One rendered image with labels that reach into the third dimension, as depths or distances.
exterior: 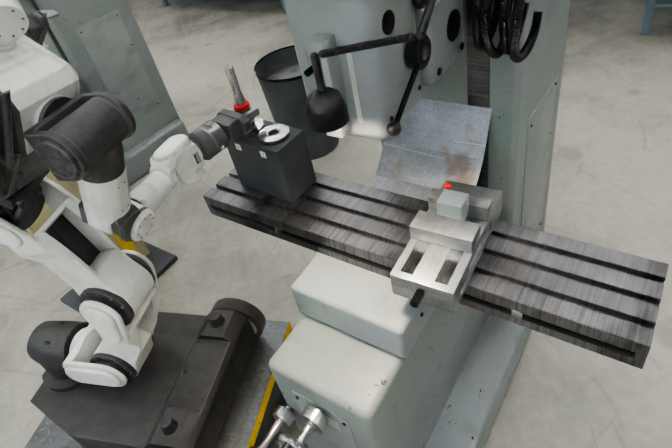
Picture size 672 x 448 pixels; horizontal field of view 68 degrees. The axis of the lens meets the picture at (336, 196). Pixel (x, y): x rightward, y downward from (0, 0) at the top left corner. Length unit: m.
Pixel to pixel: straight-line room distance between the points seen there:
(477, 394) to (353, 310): 0.78
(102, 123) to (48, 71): 0.15
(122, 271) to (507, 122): 1.09
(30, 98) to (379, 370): 0.95
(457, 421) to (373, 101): 1.22
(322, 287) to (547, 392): 1.14
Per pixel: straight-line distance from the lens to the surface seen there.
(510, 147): 1.52
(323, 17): 0.98
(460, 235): 1.15
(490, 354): 2.02
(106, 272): 1.37
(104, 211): 1.10
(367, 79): 0.98
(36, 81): 1.03
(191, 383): 1.69
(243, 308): 1.80
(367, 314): 1.26
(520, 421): 2.13
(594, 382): 2.25
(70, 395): 1.92
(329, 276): 1.36
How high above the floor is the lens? 1.91
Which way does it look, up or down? 39 degrees down
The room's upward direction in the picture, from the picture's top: 13 degrees counter-clockwise
